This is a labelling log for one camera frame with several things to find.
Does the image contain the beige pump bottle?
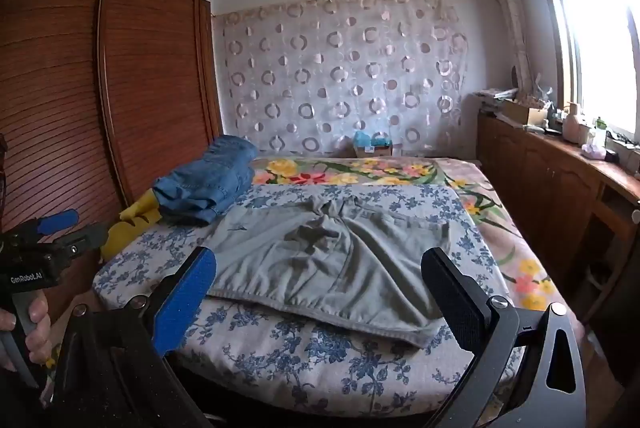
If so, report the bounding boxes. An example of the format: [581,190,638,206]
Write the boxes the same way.
[562,102,584,143]

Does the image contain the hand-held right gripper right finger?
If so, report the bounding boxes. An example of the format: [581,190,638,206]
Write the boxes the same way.
[421,248,587,428]

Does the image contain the blue floral bed sheet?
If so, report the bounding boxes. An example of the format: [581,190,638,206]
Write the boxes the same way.
[92,183,527,419]

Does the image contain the bundled white window curtain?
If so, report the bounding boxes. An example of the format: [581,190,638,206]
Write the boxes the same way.
[482,0,537,94]

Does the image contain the yellow plush pillow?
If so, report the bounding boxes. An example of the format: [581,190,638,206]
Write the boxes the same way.
[100,190,163,261]

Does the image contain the small cardboard box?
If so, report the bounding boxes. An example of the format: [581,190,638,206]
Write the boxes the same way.
[352,143,394,159]

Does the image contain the stack of papers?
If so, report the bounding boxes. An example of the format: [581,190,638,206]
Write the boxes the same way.
[475,88,519,115]

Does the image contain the brown wooden wardrobe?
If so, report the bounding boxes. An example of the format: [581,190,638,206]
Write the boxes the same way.
[0,0,224,309]

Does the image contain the folded blue jeans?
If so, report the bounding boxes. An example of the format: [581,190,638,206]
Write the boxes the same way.
[152,135,260,227]

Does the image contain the open cardboard box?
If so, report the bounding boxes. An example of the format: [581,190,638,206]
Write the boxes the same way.
[500,98,549,127]

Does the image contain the long wooden cabinet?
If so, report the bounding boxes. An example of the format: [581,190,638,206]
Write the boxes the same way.
[477,112,640,359]

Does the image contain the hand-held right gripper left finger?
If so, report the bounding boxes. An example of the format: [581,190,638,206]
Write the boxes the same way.
[50,247,218,428]

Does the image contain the window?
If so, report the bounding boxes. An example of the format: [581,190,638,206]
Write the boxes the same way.
[525,0,640,143]

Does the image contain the person's left hand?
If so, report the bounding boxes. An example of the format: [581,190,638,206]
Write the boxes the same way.
[0,295,52,372]

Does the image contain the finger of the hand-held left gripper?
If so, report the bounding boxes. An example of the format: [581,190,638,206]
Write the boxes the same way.
[0,209,80,243]
[47,223,109,261]

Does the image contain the circle pattern sheer curtain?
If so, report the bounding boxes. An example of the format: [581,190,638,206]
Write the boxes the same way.
[212,0,477,159]

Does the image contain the grey pants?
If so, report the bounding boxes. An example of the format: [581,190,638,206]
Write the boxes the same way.
[205,193,453,349]

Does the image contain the flower print bedspread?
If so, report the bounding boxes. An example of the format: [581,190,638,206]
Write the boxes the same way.
[250,157,557,315]

